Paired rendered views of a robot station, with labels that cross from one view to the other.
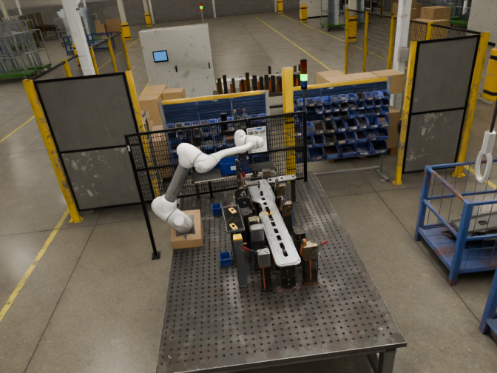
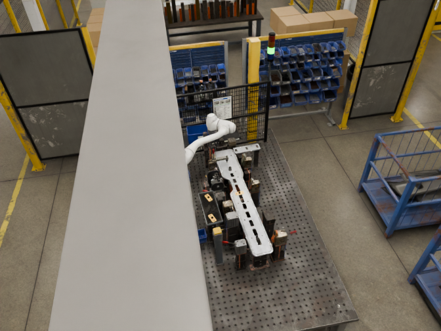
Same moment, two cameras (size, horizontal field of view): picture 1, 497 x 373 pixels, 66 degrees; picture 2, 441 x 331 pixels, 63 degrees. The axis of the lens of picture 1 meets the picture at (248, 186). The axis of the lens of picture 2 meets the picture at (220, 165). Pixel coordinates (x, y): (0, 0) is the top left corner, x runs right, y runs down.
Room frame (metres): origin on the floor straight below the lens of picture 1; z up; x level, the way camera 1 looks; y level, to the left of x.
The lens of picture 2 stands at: (0.50, 0.25, 3.57)
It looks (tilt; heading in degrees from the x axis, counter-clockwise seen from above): 43 degrees down; 354
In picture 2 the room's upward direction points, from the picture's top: 3 degrees counter-clockwise
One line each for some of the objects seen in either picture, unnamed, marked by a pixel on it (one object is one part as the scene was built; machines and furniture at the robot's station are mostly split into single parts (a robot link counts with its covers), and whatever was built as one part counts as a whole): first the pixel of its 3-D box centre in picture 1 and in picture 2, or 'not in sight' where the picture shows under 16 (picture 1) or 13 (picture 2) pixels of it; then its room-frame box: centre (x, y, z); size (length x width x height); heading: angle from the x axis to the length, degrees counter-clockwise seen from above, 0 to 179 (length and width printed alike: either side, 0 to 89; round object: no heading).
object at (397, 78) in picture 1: (356, 112); (307, 52); (6.26, -1.95, 0.68); 1.20 x 0.80 x 1.35; 94
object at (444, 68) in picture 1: (437, 114); (386, 66); (4.94, -2.66, 1.00); 1.04 x 0.14 x 2.00; 92
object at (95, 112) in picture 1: (101, 151); (60, 105); (4.76, 1.89, 1.00); 1.34 x 0.14 x 2.00; 92
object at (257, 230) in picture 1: (258, 247); (231, 229); (2.50, -0.03, 0.90); 0.13 x 0.10 x 0.41; 97
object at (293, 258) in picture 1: (270, 214); (241, 194); (2.83, -0.17, 1.00); 1.38 x 0.22 x 0.02; 7
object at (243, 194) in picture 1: (245, 216); (216, 194); (2.92, 0.06, 0.94); 0.18 x 0.13 x 0.49; 7
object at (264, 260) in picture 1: (265, 270); (240, 255); (2.24, -0.06, 0.88); 0.11 x 0.10 x 0.36; 97
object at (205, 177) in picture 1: (233, 172); (199, 139); (3.72, 0.15, 1.02); 0.90 x 0.22 x 0.03; 97
